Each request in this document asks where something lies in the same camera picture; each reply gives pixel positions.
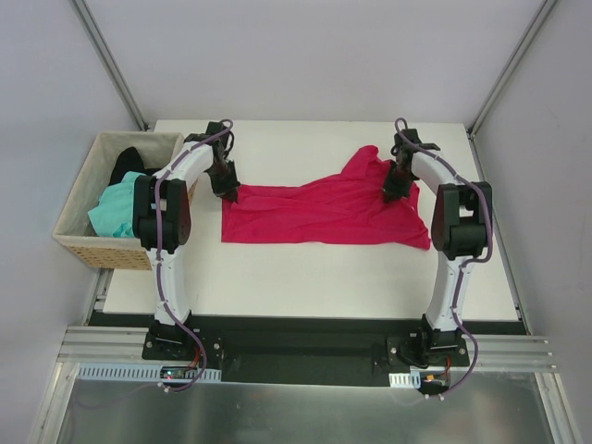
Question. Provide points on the aluminium frame post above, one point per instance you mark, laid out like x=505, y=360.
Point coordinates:
x=100, y=45
x=519, y=52

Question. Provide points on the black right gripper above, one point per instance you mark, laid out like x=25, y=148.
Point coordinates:
x=398, y=183

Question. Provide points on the teal t shirt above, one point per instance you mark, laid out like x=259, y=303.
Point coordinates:
x=112, y=217

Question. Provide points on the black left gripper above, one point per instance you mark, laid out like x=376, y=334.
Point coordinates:
x=224, y=181

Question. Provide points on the wicker laundry basket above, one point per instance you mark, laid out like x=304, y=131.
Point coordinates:
x=73, y=229

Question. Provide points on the right aluminium frame post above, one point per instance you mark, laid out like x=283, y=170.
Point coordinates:
x=519, y=52

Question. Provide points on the white cable duct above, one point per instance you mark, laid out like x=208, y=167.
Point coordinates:
x=410, y=380
x=147, y=373

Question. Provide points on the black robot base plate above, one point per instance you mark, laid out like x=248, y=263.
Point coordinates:
x=306, y=351

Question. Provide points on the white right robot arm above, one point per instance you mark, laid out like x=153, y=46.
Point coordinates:
x=461, y=227

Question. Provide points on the pink t shirt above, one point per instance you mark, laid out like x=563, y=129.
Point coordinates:
x=344, y=209

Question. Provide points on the black t shirt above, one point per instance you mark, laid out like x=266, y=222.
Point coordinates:
x=129, y=160

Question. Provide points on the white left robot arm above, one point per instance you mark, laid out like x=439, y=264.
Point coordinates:
x=161, y=218

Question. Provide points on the left white cable duct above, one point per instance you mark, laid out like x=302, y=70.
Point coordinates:
x=147, y=373

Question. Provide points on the left aluminium frame post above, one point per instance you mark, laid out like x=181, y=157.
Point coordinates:
x=100, y=45

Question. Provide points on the right white cable duct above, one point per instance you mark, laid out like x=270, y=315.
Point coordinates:
x=410, y=380

